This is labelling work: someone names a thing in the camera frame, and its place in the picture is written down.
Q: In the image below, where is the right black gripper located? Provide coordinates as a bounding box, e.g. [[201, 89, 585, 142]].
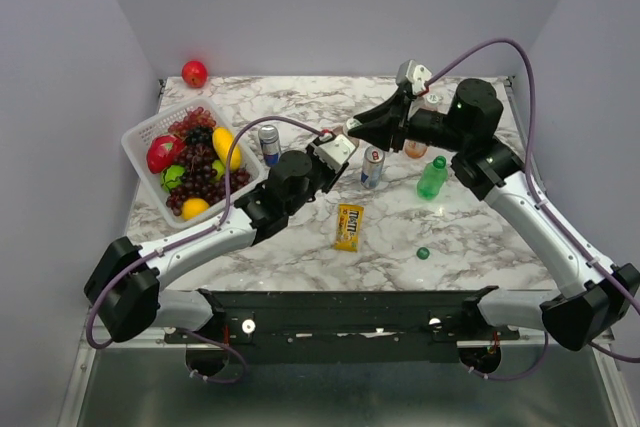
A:
[[348, 87, 467, 155]]

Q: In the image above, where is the orange bottle front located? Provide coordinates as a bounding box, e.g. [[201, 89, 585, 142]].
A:
[[403, 92, 443, 160]]

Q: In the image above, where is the orange bottle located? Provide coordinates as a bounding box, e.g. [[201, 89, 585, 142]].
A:
[[403, 92, 443, 160], [339, 119, 360, 149]]

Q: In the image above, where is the green plastic bottle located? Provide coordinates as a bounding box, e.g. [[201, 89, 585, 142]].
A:
[[416, 156, 448, 200]]

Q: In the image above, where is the green bottle cap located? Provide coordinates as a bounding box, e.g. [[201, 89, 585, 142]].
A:
[[416, 247, 430, 260]]

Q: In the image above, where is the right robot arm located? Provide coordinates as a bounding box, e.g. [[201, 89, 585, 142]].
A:
[[347, 78, 639, 351]]

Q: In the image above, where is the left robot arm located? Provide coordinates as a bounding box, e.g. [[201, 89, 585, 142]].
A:
[[84, 136, 355, 343]]

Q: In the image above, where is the blue silver can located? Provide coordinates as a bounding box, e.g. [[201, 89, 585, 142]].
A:
[[258, 124, 281, 167], [360, 146, 385, 189]]

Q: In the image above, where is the yellow candy bag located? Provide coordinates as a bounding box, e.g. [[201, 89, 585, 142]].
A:
[[334, 204, 364, 252]]

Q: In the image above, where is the green apple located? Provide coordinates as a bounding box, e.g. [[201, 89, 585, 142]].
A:
[[212, 159, 226, 183]]

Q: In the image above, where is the yellow mango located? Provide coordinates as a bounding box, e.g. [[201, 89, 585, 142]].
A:
[[212, 127, 243, 172]]

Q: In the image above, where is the purple grape bunch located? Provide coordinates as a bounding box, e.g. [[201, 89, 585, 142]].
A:
[[165, 144, 226, 220]]

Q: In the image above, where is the black grape bunch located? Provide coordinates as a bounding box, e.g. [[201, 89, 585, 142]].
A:
[[185, 125, 213, 145]]

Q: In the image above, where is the yellow lemon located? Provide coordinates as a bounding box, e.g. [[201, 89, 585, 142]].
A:
[[181, 198, 210, 221]]

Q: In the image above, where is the red grape bunch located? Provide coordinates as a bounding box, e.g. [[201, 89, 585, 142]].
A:
[[168, 106, 217, 138]]

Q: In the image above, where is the green round fruit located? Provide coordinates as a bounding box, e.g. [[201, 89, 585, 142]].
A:
[[160, 165, 186, 193]]

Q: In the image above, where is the red dragon fruit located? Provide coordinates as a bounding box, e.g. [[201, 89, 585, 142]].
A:
[[146, 134, 185, 174]]

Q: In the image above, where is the red apple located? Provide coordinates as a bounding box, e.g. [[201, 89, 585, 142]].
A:
[[181, 60, 209, 89]]

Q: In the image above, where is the white plastic fruit basket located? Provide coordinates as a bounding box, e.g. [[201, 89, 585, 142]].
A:
[[122, 98, 266, 229]]

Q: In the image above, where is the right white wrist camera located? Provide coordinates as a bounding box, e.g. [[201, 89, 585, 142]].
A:
[[395, 59, 433, 96]]

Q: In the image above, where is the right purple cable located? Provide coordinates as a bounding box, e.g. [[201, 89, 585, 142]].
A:
[[424, 37, 640, 381]]

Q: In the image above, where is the purple cable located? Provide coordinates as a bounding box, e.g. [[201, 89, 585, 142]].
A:
[[87, 116, 335, 384], [424, 37, 640, 381]]

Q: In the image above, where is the black base frame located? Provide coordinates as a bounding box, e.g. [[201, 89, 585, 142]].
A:
[[167, 289, 519, 365]]

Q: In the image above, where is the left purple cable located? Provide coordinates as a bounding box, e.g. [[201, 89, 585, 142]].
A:
[[87, 116, 335, 384]]

